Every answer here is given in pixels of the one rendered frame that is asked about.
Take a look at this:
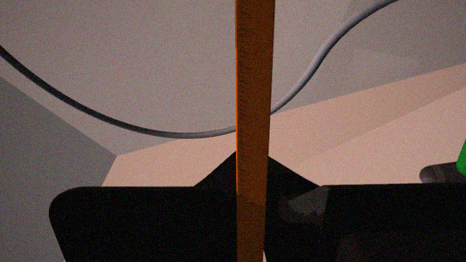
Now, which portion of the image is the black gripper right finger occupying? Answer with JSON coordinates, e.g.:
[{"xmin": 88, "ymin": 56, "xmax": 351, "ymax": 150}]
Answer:
[{"xmin": 264, "ymin": 156, "xmax": 466, "ymax": 262}]

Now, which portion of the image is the orange handle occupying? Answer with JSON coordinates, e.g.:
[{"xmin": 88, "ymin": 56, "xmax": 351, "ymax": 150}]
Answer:
[{"xmin": 235, "ymin": 0, "xmax": 275, "ymax": 262}]

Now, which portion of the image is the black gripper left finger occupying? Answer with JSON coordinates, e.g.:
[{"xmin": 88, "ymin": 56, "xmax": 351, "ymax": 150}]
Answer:
[{"xmin": 49, "ymin": 151, "xmax": 237, "ymax": 262}]

